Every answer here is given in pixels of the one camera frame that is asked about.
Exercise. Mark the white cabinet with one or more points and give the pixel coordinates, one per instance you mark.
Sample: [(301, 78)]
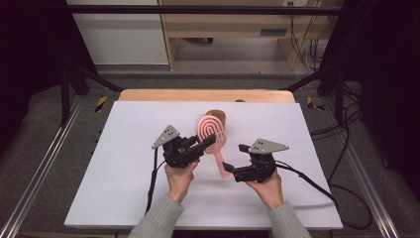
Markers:
[(122, 36)]

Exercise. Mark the black metal frame stand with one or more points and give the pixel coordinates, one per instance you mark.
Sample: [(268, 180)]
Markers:
[(65, 95), (339, 95)]

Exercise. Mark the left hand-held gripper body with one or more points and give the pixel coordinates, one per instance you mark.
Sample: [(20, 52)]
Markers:
[(178, 153)]

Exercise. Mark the yellow black floor tape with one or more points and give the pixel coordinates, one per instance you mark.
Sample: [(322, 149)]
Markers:
[(101, 103), (312, 103)]

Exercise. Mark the person's right hand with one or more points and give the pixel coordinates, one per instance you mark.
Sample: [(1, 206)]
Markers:
[(269, 193)]

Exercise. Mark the pink hairbrush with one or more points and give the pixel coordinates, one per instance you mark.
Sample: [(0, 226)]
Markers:
[(211, 127)]

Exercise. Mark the light wooden desk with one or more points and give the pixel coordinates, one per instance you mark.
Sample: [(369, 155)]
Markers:
[(228, 23)]

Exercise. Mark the brown cup with animal figure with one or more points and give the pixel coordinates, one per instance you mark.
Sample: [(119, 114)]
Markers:
[(222, 116)]

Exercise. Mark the black horizontal frame bar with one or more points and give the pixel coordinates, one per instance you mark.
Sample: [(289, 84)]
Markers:
[(198, 10)]

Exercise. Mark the aluminium floor rail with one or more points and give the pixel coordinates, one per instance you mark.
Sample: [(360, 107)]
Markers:
[(366, 185), (39, 168)]

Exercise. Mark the wooden table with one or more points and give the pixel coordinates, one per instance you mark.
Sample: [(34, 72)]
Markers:
[(198, 95)]

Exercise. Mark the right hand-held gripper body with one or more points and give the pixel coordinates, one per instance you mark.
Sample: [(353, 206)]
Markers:
[(256, 170)]

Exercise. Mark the person's left hand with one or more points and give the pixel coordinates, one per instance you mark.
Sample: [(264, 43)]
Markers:
[(180, 183)]

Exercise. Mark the dark curtain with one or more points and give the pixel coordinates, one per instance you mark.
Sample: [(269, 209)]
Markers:
[(29, 59), (386, 66)]

